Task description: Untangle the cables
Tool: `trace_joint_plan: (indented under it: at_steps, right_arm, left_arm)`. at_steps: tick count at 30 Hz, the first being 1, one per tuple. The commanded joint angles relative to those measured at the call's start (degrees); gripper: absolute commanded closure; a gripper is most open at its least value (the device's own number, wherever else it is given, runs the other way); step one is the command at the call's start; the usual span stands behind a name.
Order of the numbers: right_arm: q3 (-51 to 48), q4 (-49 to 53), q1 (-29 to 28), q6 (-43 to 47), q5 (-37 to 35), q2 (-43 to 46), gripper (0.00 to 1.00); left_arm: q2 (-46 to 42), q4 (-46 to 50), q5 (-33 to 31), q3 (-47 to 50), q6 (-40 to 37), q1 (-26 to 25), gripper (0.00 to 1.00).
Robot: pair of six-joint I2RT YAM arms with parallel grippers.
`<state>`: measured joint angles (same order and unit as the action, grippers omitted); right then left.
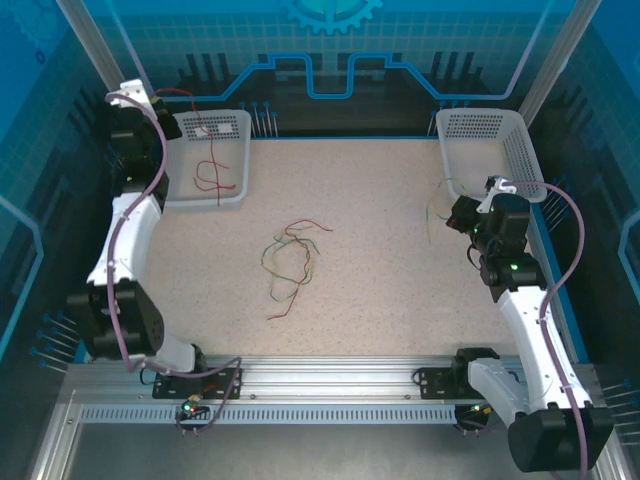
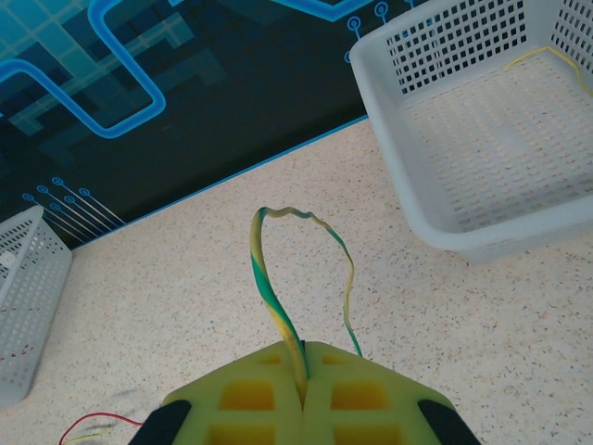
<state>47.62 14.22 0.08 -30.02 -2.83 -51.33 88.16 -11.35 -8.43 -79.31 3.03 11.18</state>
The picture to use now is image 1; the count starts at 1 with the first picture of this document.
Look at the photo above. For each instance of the grey metal base panel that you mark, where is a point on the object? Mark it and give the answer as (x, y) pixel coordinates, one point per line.
(320, 455)

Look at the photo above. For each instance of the plain white basket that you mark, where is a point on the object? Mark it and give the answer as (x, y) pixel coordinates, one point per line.
(475, 150)

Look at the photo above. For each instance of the white basket with labels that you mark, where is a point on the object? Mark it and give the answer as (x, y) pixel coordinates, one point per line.
(235, 165)

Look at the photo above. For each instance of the aluminium frame post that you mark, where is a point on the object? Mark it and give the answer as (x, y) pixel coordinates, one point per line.
(560, 55)
(95, 40)

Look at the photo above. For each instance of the white sticker label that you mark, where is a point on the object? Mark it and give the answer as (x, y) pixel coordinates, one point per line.
(201, 133)
(225, 128)

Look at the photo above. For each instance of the small circuit board with LEDs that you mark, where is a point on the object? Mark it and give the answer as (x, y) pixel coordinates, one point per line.
(192, 406)
(475, 412)

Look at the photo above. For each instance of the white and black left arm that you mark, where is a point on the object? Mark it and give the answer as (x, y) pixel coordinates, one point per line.
(125, 240)

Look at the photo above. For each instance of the aluminium mounting rail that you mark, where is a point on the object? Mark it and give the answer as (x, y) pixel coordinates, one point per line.
(325, 375)

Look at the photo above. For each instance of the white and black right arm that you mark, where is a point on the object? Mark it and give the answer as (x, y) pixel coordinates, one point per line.
(535, 330)

